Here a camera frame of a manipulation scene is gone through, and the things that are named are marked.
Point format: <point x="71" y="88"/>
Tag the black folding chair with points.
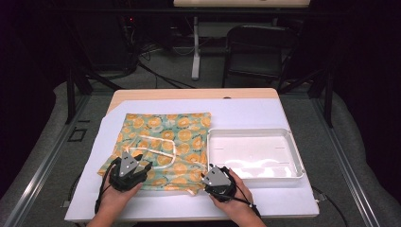
<point x="261" y="47"/>

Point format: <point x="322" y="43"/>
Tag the aluminium floor rail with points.
<point x="47" y="157"/>
<point x="343" y="157"/>

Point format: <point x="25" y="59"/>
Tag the black metal stand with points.
<point x="329" y="101"/>
<point x="71" y="94"/>

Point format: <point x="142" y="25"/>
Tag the white plastic tray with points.
<point x="252" y="151"/>

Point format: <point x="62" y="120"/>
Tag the person's right hand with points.
<point x="239" y="208"/>

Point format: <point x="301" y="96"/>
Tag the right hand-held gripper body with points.
<point x="217" y="179"/>

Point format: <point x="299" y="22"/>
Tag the white table leg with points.
<point x="196" y="56"/>

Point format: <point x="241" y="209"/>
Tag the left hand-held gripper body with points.
<point x="127" y="167"/>

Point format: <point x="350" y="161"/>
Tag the person's left hand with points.
<point x="115" y="201"/>

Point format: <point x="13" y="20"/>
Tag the orange slice print cloth bag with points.
<point x="176" y="135"/>

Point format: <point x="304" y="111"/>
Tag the black box with red light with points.
<point x="129" y="44"/>

